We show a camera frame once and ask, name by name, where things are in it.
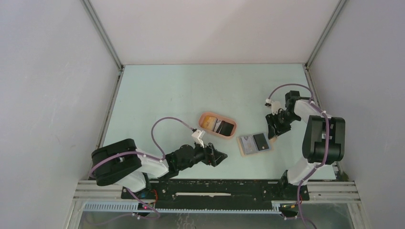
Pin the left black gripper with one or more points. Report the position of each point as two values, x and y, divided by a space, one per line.
212 156

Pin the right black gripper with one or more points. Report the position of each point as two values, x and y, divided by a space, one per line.
271 119

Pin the black VIP credit card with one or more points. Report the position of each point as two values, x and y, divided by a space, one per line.
261 142

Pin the tan leather card holder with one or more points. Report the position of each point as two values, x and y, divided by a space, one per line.
271 142

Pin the white grey credit card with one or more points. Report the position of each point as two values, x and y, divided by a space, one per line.
248 144

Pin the pink oval tray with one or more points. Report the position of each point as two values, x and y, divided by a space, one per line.
223 118

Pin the striped black white card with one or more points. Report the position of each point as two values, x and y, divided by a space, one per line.
217 125

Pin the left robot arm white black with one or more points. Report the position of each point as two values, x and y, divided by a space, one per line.
124 164

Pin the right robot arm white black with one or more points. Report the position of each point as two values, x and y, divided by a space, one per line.
323 141

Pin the orange credit card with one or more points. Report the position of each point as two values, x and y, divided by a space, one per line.
208 122

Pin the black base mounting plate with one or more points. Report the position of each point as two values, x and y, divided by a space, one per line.
247 194

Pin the right controller board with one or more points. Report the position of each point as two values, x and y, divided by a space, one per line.
289 211

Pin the controller board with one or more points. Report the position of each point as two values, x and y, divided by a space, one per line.
146 207
289 211

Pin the left controller board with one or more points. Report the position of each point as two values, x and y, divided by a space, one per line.
146 207

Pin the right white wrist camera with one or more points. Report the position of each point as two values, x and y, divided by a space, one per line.
275 106

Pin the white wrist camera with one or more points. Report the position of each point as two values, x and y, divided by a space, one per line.
275 106
197 136

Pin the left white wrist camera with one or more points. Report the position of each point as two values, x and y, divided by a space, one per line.
197 136

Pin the aluminium frame rail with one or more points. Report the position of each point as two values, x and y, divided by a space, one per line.
319 192

